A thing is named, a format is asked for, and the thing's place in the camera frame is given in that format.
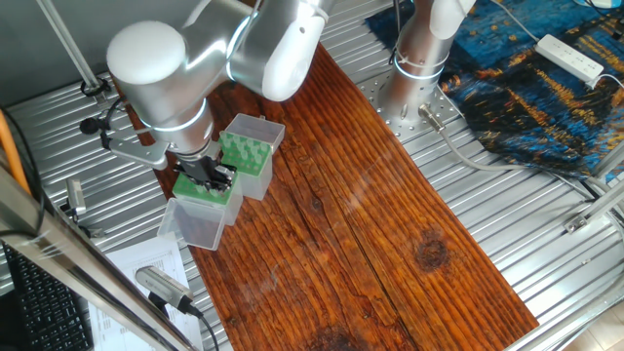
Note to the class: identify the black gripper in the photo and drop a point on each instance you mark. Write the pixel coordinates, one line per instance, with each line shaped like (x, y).
(197, 168)

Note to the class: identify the clear large pipette tip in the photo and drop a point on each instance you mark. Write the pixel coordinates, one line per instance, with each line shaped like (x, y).
(238, 141)
(228, 144)
(241, 147)
(225, 138)
(257, 157)
(244, 153)
(254, 149)
(264, 146)
(215, 192)
(251, 143)

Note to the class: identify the clear box green tip rack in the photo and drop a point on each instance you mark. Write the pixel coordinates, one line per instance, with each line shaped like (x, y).
(256, 183)
(195, 229)

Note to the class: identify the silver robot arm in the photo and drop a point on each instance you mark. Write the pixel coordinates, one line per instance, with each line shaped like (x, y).
(161, 83)

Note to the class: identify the white printed paper sheet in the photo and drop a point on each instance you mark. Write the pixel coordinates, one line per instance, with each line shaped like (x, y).
(146, 265)

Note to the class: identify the brown wooden board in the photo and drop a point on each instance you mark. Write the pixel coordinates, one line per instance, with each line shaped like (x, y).
(341, 219)

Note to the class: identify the small grey mounted device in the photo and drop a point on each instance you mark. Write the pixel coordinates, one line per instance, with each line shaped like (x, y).
(75, 195)

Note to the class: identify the thin silver rod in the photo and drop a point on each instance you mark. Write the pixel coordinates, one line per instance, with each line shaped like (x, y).
(66, 44)

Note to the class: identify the orange tube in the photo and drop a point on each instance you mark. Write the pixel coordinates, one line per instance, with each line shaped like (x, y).
(11, 156)

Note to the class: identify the black computer keyboard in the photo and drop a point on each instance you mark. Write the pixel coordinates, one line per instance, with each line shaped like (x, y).
(49, 312)

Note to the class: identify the blue painted cloth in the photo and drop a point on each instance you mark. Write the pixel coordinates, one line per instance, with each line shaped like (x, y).
(512, 112)

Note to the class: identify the white power strip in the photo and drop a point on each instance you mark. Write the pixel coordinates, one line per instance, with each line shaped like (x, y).
(568, 57)

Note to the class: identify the silver camera mount bracket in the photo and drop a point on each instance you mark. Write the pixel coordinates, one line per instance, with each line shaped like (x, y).
(139, 153)

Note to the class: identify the silver exterior camera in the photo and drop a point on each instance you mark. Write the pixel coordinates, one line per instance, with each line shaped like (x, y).
(161, 285)

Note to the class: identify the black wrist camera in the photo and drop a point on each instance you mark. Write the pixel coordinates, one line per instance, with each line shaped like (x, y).
(89, 126)

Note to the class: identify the aluminium frame bar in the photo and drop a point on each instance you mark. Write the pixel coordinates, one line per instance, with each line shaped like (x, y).
(73, 263)

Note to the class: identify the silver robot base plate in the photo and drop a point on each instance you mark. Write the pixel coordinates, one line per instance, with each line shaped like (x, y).
(407, 129)

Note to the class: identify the aluminium frame rail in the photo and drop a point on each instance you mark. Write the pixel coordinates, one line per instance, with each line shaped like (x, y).
(597, 207)

